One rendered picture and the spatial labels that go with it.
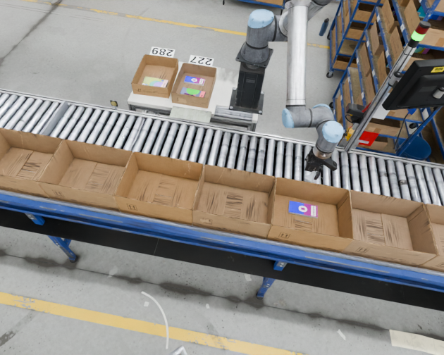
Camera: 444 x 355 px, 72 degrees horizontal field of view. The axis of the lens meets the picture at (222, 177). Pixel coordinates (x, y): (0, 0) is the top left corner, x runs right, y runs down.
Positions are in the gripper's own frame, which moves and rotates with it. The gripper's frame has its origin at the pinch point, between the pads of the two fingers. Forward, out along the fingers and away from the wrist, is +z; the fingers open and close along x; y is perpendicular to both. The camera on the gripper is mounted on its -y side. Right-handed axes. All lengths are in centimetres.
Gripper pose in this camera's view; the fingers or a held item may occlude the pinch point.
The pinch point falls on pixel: (313, 177)
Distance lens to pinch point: 170.3
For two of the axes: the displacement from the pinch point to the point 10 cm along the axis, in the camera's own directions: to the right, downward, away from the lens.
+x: -1.7, 8.0, -5.7
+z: -0.7, 5.7, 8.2
